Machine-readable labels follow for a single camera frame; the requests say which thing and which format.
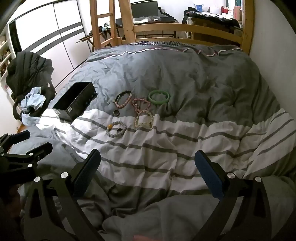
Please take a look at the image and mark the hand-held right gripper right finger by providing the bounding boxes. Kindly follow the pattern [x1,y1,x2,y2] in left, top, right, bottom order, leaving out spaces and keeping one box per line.
[192,149,281,241]

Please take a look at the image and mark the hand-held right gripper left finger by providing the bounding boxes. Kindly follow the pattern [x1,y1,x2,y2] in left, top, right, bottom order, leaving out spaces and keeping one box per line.
[21,149,105,241]

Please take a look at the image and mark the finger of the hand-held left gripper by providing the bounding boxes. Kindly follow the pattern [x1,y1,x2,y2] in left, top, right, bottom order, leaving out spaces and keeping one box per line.
[0,130,31,151]
[0,142,53,184]

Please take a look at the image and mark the grey bracelet with orange bead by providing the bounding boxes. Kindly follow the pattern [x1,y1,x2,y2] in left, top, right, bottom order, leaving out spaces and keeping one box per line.
[106,120,127,137]

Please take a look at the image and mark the black rectangular box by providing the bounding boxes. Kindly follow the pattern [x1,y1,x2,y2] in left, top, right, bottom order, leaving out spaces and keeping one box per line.
[52,82,97,122]

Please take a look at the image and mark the yellow crystal beaded bracelet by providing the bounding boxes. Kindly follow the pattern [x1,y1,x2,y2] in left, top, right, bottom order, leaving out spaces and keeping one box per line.
[135,110,154,128]

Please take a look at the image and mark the dark and pink beaded bracelet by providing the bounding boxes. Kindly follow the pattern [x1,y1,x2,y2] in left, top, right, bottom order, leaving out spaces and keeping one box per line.
[113,90,133,108]

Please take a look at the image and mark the green jade bangle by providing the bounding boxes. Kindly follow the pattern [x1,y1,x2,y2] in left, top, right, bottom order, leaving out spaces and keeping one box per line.
[148,90,171,106]

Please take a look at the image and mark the light blue cloth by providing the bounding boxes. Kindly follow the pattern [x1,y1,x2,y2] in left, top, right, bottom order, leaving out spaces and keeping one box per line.
[20,87,47,127]

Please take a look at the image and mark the person's grey trousers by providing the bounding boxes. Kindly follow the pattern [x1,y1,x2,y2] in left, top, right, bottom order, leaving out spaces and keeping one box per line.
[102,176,296,241]

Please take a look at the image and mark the black puffer jacket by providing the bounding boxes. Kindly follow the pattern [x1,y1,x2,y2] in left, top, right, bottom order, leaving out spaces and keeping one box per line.
[6,51,57,121]

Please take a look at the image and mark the grey jersey with logo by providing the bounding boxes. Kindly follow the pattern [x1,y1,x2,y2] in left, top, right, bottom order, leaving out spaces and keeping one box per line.
[5,42,296,241]

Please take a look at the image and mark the white wardrobe with grey stripes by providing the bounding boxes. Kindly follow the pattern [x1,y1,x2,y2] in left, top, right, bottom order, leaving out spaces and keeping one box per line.
[8,0,93,70]

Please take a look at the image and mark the wooden folding table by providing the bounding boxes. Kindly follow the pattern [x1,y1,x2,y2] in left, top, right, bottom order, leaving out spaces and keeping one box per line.
[78,32,93,52]

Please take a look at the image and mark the wooden ladder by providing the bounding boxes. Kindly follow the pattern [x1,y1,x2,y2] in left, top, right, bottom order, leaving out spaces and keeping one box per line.
[90,0,135,52]

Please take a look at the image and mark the pile of black clothes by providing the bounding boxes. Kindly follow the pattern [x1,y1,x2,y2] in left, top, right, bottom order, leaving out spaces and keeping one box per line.
[182,8,240,28]

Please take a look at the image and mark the wooden desk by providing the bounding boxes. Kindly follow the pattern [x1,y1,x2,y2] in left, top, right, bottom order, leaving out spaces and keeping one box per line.
[115,18,179,39]

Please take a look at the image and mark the cardboard box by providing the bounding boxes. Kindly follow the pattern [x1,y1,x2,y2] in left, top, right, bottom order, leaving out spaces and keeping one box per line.
[232,6,242,21]

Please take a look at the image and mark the black computer monitor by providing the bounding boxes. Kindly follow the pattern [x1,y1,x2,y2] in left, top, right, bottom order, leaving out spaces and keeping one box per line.
[131,1,159,19]

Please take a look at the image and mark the wall shelf with small figures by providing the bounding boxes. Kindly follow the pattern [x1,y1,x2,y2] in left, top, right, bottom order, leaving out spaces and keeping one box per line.
[0,34,15,80]

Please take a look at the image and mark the wooden bed frame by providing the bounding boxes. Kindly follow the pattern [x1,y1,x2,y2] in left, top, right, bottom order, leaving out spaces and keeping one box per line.
[133,0,255,55]

